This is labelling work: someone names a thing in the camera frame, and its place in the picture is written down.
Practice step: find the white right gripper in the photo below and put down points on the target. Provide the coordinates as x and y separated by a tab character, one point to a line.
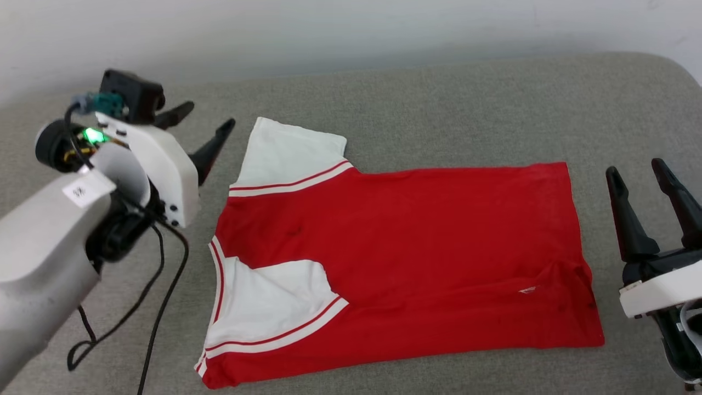
658	291

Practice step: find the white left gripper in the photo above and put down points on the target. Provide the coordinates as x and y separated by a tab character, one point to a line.
164	170

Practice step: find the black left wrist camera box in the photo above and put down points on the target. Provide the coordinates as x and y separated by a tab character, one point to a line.
129	96

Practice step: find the red and white t-shirt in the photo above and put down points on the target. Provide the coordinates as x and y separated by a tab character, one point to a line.
439	247

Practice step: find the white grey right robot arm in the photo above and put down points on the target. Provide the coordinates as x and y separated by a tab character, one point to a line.
672	340

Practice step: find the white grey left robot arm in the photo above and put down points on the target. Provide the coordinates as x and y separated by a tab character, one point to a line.
38	247

